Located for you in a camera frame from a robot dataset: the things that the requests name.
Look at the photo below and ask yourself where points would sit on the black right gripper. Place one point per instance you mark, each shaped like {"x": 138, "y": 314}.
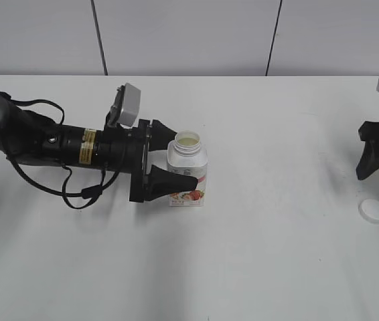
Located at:
{"x": 369, "y": 162}

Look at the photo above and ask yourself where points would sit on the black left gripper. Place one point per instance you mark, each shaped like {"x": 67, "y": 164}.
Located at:
{"x": 124, "y": 150}

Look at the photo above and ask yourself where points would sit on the white strawberry yogurt bottle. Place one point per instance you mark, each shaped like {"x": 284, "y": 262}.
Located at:
{"x": 187, "y": 158}

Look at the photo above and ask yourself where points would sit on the white round bottle cap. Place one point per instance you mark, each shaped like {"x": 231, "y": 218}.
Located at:
{"x": 369, "y": 210}

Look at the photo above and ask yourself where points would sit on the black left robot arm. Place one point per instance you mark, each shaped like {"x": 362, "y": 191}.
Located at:
{"x": 31, "y": 139}

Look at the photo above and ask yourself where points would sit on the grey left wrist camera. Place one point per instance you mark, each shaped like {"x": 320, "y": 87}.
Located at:
{"x": 125, "y": 108}

